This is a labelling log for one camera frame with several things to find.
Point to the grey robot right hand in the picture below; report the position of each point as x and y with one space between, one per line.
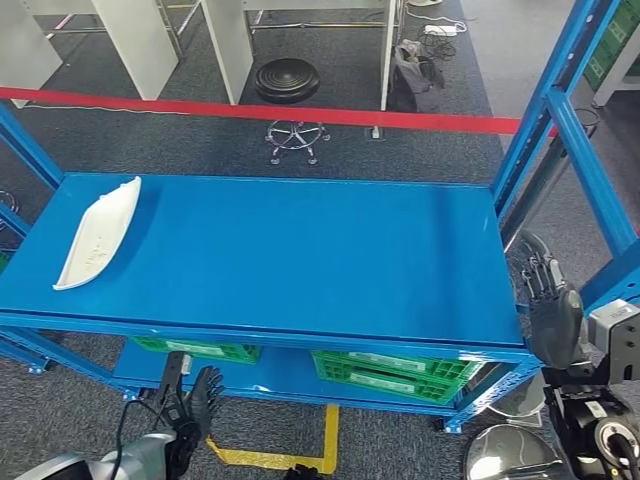
557 328

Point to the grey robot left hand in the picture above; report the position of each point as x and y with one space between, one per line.
202 404

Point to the white plastic shell part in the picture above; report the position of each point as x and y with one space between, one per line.
97 235

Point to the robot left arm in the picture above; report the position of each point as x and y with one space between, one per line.
140 457

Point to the blue metal shelf rack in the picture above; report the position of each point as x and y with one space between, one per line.
300 252

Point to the green plastic crate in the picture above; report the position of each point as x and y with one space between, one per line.
390 363
200 349
615 40
400 389

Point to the black robot foot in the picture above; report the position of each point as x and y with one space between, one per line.
303 474

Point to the white table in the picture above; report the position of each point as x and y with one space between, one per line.
625 76

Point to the red barrier tape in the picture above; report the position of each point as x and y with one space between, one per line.
250 111

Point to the metal floor socket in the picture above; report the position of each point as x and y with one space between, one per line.
377 134

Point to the dark backpack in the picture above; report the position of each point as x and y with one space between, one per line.
412 83

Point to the white power strip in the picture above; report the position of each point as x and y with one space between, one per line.
440 30

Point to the black round stool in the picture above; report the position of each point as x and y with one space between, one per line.
286 79

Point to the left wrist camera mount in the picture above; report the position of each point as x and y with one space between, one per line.
172 381

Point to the dark barrier post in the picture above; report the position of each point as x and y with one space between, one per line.
537 194

